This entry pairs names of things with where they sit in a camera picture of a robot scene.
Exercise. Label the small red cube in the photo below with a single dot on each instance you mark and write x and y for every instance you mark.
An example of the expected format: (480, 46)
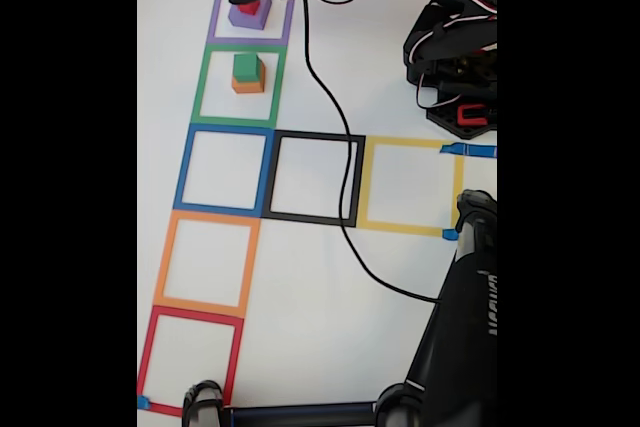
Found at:
(248, 8)

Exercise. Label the large purple cube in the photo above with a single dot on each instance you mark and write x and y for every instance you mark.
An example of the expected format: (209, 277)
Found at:
(247, 21)

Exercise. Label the green cube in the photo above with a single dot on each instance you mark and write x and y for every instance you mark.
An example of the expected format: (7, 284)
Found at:
(247, 68)

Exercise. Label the orange cube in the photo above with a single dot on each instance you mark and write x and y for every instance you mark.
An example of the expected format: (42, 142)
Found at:
(247, 87)

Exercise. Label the blue tape strip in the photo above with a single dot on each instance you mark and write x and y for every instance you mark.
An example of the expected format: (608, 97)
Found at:
(475, 151)

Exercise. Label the small blue tape piece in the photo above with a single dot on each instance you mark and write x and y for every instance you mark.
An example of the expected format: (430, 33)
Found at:
(450, 234)
(144, 402)

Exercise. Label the black tripod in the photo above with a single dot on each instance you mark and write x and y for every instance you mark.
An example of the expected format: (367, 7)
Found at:
(460, 347)

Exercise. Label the purple square frame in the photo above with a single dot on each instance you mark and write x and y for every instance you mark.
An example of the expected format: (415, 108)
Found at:
(245, 41)

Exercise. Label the blue square frame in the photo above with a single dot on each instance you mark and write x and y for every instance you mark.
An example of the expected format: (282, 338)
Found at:
(215, 208)

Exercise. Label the black square frame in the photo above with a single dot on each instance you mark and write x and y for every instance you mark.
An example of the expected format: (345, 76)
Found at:
(310, 218)

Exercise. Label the yellow square frame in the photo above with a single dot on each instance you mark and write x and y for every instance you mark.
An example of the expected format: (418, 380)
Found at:
(400, 227)

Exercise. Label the orange square frame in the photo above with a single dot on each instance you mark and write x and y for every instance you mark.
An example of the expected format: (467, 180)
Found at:
(200, 305)

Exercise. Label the red square frame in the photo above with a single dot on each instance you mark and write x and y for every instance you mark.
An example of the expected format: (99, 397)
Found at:
(195, 316)

